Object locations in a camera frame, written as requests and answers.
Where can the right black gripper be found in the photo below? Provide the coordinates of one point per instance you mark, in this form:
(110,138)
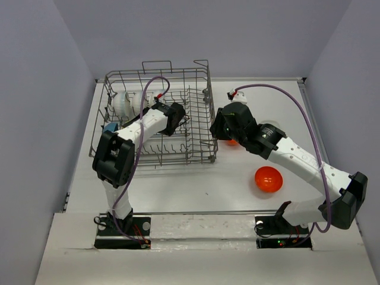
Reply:
(215,128)

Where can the grey wire dish rack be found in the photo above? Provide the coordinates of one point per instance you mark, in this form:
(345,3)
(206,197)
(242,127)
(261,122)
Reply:
(192,141)

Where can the blue bowl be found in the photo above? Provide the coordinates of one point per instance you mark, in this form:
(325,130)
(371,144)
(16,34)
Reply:
(111,127)

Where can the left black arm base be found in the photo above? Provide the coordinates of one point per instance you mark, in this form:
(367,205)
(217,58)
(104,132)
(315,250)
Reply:
(136,235)

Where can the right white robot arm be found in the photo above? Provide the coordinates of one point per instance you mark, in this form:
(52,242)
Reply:
(342,193)

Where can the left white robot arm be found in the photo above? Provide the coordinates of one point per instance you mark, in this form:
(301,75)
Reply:
(118,154)

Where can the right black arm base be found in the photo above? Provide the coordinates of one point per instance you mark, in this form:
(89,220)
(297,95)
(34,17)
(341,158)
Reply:
(275,232)

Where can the white square dish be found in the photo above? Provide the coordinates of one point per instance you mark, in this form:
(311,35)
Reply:
(271,122)

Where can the orange bowl left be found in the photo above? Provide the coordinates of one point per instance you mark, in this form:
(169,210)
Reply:
(232,143)

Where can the orange bowl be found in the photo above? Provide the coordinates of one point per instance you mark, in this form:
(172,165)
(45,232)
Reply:
(232,143)
(268,179)

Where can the orange bowl right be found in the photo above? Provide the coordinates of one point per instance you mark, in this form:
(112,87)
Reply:
(268,179)

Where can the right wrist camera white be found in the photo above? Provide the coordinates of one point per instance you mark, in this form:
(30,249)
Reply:
(237,96)

